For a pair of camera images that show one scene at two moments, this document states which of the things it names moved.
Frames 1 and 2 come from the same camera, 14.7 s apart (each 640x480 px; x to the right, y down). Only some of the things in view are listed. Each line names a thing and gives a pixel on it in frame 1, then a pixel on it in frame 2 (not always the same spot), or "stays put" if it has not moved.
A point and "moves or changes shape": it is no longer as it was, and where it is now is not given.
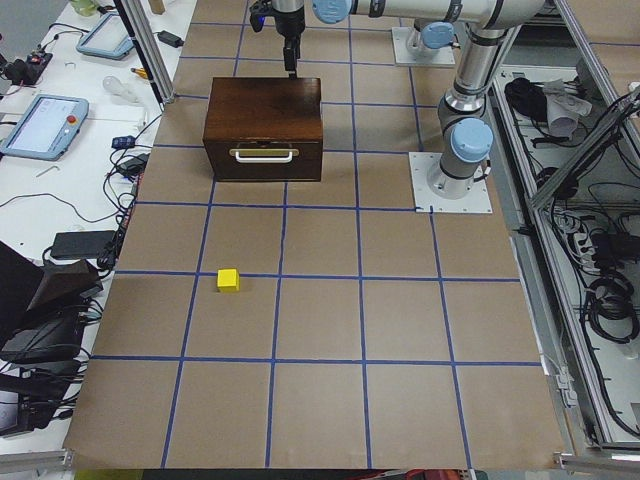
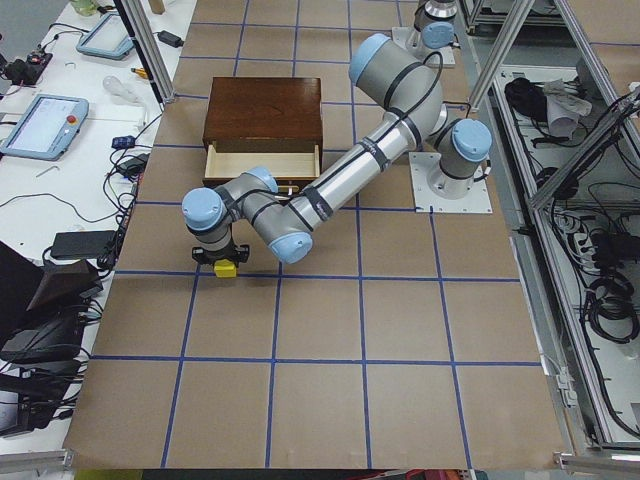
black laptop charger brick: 81,244 stays put
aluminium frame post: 146,48 stays put
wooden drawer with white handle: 265,160 moves or changes shape
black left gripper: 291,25 -> 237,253
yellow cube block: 228,280 moves or changes shape
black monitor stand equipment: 42,322 stays put
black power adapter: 170,38 stays put
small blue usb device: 123,142 stays put
